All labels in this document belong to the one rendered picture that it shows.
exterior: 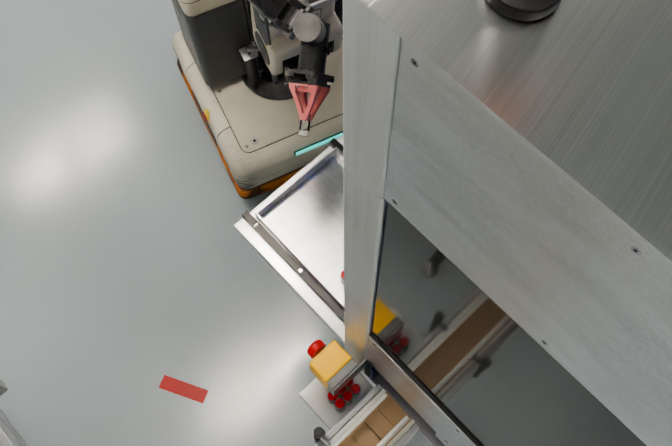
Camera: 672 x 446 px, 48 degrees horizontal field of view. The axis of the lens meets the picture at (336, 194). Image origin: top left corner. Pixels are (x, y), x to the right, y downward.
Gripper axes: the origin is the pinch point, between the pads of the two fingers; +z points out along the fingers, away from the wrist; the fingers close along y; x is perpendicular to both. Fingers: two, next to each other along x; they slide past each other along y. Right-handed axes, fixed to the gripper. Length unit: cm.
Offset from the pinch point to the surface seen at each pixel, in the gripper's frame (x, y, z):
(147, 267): 94, 74, 59
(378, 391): -22, 5, 55
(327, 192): 4.2, 23.8, 17.4
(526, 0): -61, -86, -10
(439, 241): -52, -68, 12
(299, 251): 5.5, 15.0, 31.3
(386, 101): -49, -82, -1
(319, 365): -13, -7, 49
